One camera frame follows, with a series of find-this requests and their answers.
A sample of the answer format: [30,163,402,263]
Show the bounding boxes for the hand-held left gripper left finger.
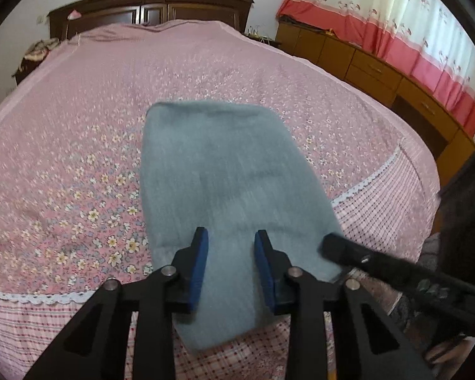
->
[24,227,210,380]

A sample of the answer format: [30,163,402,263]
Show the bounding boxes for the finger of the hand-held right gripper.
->
[320,233,415,290]

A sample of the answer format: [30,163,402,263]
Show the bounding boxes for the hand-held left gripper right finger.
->
[254,229,436,380]

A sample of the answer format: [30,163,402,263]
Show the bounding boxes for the grey-blue pants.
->
[138,101,346,352]

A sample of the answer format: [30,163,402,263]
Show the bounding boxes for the person's right hand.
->
[423,336,475,370]

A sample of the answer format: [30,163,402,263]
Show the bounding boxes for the pink floral bedspread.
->
[0,20,442,380]

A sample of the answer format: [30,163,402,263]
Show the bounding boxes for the low wooden cabinet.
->
[276,22,475,188]

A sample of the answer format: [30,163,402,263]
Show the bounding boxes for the dark nightstand with small things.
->
[243,26,282,48]

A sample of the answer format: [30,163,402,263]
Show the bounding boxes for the cream and red curtain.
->
[276,0,475,137]

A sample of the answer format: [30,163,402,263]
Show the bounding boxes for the dark wooden nightstand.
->
[11,53,44,86]

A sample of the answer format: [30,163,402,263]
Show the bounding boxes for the dark wooden headboard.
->
[47,0,255,42]

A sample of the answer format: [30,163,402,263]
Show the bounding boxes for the crumpled patterned cloth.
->
[26,37,61,62]

